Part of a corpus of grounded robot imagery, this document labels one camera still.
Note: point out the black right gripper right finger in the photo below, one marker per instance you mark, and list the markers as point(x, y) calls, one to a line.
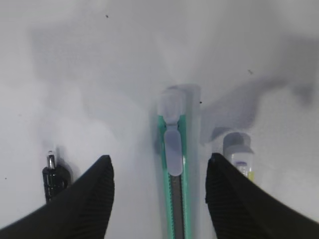
point(239, 209)

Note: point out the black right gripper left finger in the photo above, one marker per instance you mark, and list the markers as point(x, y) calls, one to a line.
point(81, 211)

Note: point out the black pen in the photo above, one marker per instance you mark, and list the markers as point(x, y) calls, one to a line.
point(56, 177)

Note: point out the yellow utility knife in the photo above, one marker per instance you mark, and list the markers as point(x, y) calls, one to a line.
point(237, 150)

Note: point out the teal utility knife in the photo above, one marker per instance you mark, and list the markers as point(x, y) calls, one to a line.
point(175, 107)

